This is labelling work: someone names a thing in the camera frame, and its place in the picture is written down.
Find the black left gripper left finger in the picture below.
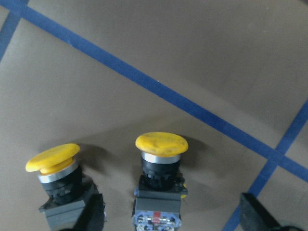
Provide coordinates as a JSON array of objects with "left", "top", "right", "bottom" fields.
[{"left": 70, "top": 193, "right": 105, "bottom": 231}]

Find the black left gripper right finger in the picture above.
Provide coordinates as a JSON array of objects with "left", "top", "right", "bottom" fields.
[{"left": 240, "top": 193, "right": 281, "bottom": 231}]

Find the yellow push button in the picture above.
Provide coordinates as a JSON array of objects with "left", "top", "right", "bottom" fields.
[
  {"left": 132, "top": 132, "right": 188, "bottom": 231},
  {"left": 26, "top": 143, "right": 100, "bottom": 231}
]

